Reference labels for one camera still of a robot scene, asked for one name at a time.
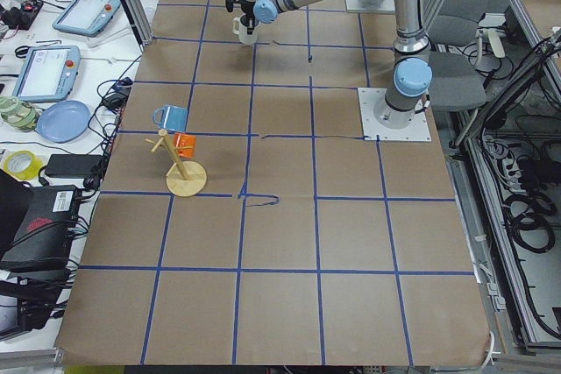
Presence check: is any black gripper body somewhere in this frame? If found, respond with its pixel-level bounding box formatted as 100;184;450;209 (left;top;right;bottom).
240;0;259;26

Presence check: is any white mug grey inside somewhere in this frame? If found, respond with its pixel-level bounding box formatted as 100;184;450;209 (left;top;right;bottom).
232;16;259;46

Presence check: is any orange cup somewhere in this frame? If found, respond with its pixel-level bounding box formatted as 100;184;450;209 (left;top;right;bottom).
173;132;196;159

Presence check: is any light blue mug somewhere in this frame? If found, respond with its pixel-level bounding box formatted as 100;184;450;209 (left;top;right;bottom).
153;104;188;132

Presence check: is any far teach pendant tablet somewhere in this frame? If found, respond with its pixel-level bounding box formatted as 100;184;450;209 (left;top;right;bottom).
52;0;121;37

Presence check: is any teach pendant tablet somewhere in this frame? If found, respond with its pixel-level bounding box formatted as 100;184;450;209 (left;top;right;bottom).
12;46;82;103
52;0;121;37

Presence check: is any near teach pendant tablet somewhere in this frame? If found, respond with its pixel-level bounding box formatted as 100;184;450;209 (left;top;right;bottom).
12;46;82;103

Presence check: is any light blue plate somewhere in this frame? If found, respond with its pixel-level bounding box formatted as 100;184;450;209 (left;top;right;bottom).
36;100;91;143

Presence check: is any grey office chair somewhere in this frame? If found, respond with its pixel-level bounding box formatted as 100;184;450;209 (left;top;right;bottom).
425;0;491;112

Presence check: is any black power adapter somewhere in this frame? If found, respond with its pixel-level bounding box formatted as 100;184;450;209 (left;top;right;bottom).
44;154;102;179

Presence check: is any green tape rolls stack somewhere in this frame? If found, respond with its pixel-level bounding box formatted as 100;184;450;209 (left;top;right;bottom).
1;96;40;131

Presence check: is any yellow tape roll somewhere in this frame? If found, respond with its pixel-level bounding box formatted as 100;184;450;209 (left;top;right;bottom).
4;151;43;180

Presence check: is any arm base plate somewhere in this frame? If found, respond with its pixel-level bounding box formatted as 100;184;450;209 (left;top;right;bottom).
358;88;431;142
345;0;395;15

